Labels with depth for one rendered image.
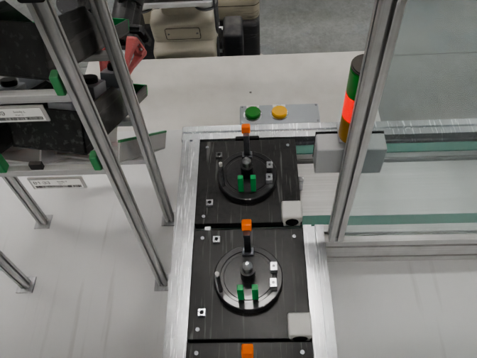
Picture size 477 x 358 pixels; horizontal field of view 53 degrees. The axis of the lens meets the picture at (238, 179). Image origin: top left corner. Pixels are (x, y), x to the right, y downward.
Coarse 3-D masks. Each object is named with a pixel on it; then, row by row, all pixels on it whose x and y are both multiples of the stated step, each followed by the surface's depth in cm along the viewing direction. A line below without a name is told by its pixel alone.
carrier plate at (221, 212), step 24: (216, 144) 120; (240, 144) 119; (264, 144) 119; (288, 144) 118; (216, 168) 115; (288, 168) 114; (216, 192) 111; (288, 192) 110; (216, 216) 108; (240, 216) 107; (264, 216) 107
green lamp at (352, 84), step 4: (352, 72) 69; (352, 76) 70; (356, 76) 69; (348, 80) 72; (352, 80) 70; (356, 80) 69; (348, 84) 72; (352, 84) 71; (356, 84) 70; (348, 88) 72; (352, 88) 71; (356, 88) 70; (348, 92) 73; (352, 92) 72; (348, 96) 73; (352, 96) 72
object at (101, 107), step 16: (112, 96) 83; (144, 96) 98; (48, 112) 74; (64, 112) 73; (112, 112) 84; (16, 128) 76; (32, 128) 76; (48, 128) 75; (64, 128) 75; (80, 128) 74; (112, 128) 85; (16, 144) 78; (32, 144) 77; (48, 144) 77; (64, 144) 76; (80, 144) 76
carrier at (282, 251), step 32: (192, 256) 102; (224, 256) 100; (256, 256) 99; (288, 256) 101; (192, 288) 98; (224, 288) 96; (256, 288) 90; (288, 288) 97; (192, 320) 94; (224, 320) 94; (256, 320) 94; (288, 320) 91
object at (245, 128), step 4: (244, 124) 110; (248, 124) 110; (244, 128) 109; (248, 128) 109; (244, 132) 109; (248, 132) 109; (244, 136) 108; (248, 136) 108; (244, 140) 111; (248, 140) 111; (244, 144) 112; (248, 144) 112; (244, 148) 112; (248, 148) 112; (244, 152) 113; (248, 152) 113
